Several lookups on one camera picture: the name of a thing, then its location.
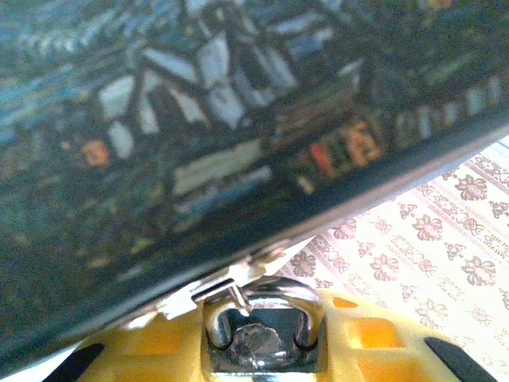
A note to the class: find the dark blue painted tin box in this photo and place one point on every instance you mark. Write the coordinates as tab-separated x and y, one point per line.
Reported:
159	139

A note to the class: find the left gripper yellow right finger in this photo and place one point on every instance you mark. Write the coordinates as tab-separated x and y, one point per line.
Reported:
378	350

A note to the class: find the silver tin box latch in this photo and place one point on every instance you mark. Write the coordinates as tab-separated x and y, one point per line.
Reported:
214	288

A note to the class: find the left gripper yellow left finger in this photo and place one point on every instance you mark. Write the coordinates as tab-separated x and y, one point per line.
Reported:
139	350

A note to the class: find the silver padlock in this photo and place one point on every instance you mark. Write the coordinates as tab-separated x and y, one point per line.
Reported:
278	288

